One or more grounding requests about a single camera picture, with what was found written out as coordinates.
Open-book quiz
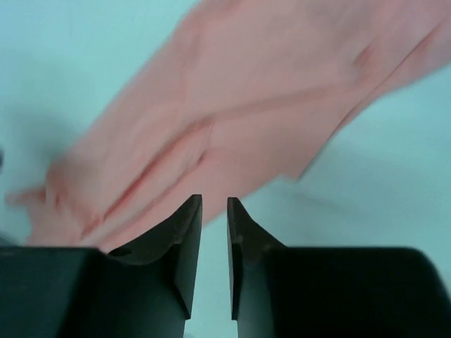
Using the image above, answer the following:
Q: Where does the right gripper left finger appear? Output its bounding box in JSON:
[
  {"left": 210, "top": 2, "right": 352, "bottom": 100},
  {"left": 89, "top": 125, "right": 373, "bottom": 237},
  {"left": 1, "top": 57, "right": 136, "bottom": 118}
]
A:
[{"left": 1, "top": 195, "right": 202, "bottom": 338}]

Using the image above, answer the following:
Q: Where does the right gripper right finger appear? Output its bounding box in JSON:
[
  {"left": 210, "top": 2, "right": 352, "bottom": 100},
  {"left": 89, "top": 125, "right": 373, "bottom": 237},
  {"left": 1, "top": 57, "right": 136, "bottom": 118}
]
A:
[{"left": 227, "top": 197, "right": 450, "bottom": 338}]

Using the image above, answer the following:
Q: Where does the pink t shirt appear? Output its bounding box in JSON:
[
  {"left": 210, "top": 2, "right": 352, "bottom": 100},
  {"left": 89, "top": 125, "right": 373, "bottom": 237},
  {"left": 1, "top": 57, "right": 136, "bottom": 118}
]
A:
[{"left": 8, "top": 1, "right": 450, "bottom": 251}]

